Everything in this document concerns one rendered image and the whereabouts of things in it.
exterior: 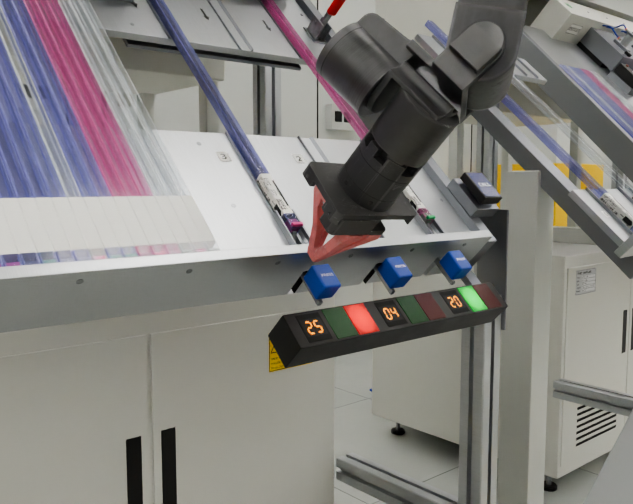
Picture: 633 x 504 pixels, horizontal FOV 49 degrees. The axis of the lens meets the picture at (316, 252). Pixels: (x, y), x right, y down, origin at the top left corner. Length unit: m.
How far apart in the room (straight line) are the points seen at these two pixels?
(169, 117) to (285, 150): 2.04
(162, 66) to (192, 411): 0.65
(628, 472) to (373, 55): 0.37
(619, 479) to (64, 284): 0.43
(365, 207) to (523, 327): 0.66
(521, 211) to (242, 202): 0.60
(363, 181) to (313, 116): 2.71
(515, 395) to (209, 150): 0.73
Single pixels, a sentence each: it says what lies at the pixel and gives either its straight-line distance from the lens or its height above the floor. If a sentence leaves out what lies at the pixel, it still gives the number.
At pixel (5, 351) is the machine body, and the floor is 0.60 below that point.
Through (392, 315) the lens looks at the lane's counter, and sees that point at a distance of 0.75.
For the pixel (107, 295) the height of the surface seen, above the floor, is 0.70.
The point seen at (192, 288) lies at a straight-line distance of 0.65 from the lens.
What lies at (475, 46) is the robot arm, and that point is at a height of 0.90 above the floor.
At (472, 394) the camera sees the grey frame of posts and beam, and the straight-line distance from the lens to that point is 1.03.
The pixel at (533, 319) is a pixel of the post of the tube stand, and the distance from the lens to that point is 1.22.
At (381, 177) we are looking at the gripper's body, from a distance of 0.60.
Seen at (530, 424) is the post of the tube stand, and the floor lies 0.38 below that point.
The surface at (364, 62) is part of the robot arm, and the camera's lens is 0.60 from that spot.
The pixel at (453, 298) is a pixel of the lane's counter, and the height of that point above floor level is 0.66.
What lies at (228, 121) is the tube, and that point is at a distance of 0.83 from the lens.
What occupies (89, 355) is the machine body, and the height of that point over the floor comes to 0.57.
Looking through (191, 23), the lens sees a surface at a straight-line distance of 1.01.
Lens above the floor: 0.80
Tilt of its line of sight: 6 degrees down
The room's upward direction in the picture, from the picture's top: straight up
